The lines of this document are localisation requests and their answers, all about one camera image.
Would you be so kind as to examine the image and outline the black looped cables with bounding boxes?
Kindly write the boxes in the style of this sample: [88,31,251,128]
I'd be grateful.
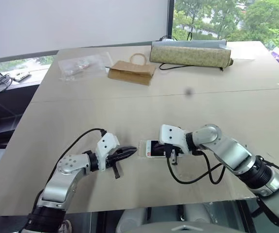
[158,31,193,42]

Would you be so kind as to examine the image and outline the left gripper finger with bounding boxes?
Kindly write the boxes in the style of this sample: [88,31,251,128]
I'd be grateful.
[117,146,138,154]
[116,150,137,162]

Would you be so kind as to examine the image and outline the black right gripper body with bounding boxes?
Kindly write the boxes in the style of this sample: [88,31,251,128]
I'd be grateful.
[164,143,182,166]

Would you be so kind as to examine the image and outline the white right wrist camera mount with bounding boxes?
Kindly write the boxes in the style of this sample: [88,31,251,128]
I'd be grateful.
[158,124,191,156]

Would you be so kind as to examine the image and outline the beige rolled mat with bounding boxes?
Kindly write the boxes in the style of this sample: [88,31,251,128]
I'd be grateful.
[149,45,234,71]

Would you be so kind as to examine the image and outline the white cable bundle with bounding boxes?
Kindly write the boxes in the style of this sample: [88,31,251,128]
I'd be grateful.
[0,74,13,95]

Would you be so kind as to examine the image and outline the grey robot torso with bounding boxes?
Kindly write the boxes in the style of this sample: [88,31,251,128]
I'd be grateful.
[132,222,230,233]

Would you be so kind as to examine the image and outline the white rounded shape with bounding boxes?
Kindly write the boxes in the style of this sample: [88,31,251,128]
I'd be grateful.
[116,208,149,233]

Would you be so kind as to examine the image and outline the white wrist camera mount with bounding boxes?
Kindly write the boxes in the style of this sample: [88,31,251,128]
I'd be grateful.
[95,132,121,172]
[158,124,191,156]

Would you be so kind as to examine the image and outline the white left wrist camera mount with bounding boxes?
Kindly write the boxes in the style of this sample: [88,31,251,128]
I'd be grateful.
[95,132,121,172]

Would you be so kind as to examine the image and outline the clear plastic bag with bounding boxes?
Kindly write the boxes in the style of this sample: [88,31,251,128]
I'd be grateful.
[57,51,113,82]

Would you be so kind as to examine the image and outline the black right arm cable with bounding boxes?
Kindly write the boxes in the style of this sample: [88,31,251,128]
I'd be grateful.
[166,145,227,185]

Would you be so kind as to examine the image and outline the grey long box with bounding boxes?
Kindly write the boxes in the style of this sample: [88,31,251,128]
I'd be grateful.
[151,39,227,50]

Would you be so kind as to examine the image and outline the white smartphone in clear bag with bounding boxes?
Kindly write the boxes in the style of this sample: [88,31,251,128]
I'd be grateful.
[138,140,169,160]

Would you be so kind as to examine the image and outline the white power strip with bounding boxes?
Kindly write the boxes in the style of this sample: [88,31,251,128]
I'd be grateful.
[10,71,31,82]

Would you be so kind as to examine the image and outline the white roller blind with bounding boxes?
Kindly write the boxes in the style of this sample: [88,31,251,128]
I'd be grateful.
[0,0,170,60]

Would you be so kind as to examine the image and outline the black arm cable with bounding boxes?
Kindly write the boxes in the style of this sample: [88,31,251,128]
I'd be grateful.
[166,145,227,185]
[34,128,106,209]

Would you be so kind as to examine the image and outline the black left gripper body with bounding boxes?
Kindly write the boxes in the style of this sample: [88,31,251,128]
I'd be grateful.
[106,148,122,180]

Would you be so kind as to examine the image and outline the brown paper bag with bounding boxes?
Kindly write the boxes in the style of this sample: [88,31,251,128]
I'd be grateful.
[107,52,157,86]

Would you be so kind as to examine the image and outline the thin black cable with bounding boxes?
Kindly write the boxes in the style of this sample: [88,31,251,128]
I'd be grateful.
[158,62,225,72]

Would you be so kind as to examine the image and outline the white smartphone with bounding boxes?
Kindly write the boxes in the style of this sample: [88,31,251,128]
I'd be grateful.
[145,139,167,159]
[138,140,169,160]

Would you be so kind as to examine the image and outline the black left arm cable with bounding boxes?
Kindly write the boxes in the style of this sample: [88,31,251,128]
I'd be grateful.
[34,128,106,209]

